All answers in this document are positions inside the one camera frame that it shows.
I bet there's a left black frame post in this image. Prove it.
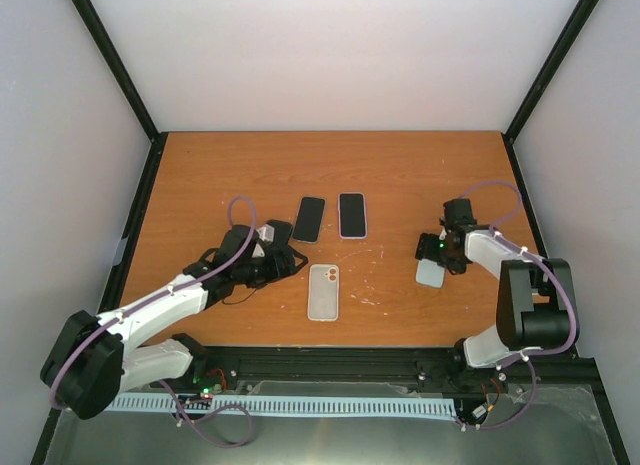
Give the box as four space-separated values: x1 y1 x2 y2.
71 0 160 143

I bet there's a light blue phone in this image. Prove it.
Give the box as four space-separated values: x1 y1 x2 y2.
415 259 446 289

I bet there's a right wired connector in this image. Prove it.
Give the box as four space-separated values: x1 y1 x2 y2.
472 378 502 423

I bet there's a clear magsafe phone case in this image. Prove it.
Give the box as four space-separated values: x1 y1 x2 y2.
290 195 328 245

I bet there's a black side rail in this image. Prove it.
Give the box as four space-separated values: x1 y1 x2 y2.
98 132 169 312
503 132 579 359

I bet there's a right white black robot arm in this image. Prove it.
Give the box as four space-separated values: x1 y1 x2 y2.
415 198 579 379

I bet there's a black frame post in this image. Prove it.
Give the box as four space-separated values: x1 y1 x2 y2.
503 0 600 146
71 0 160 143

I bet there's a light blue cable duct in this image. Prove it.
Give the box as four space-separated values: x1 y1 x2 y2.
104 390 459 420

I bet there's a cream white phone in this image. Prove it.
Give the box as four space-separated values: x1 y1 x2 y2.
307 264 340 322

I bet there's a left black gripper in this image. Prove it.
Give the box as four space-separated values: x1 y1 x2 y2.
234 245 308 289

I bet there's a right black frame post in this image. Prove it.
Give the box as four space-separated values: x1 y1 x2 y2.
503 0 600 146

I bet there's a black aluminium frame rail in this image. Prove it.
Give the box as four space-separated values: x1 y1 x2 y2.
64 345 599 392

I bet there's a black screen phone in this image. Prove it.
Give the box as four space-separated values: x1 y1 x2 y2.
339 193 367 238

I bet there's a left green controller board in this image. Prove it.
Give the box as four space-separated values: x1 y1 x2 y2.
197 374 227 398

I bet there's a right black side rail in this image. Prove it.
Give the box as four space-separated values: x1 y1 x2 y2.
503 132 579 359

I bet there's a black phone case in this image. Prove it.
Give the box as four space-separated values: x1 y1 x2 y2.
266 219 293 255

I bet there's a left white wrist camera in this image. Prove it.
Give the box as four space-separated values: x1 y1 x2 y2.
252 224 275 258

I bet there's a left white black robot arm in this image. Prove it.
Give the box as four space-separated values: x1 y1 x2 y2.
40 220 308 420

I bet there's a lilac phone case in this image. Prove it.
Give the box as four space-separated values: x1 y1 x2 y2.
337 191 370 241

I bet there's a left black side rail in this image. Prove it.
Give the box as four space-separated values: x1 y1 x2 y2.
98 132 169 312

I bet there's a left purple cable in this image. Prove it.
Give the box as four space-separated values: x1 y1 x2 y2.
49 195 256 447

